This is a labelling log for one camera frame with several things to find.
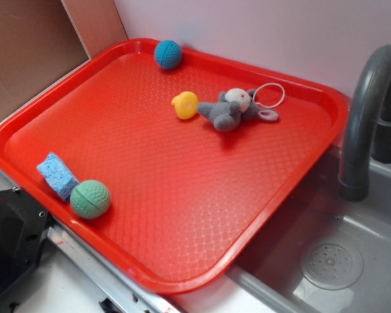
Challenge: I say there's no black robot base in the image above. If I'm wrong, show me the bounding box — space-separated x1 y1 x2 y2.
0 189 50 283

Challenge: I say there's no red plastic tray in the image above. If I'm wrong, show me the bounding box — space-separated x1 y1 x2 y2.
0 38 348 295

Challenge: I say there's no yellow rubber duck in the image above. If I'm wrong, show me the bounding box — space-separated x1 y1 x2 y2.
171 91 199 120

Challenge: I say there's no gray plush bunny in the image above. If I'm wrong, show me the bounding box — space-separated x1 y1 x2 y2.
197 83 285 132

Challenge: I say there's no blue textured ball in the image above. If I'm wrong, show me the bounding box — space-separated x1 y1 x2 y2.
154 40 183 70

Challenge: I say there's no green textured ball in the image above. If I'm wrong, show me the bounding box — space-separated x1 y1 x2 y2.
70 180 111 219

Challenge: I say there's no blue sponge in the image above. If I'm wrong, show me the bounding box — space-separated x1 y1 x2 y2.
36 152 80 201

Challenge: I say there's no gray plastic sink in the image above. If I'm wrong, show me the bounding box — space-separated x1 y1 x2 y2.
228 147 391 312

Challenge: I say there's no gray plastic faucet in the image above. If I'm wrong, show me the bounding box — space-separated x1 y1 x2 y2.
339 45 391 201

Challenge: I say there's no brown cardboard panel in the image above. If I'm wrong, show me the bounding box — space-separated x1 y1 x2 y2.
0 1 127 123

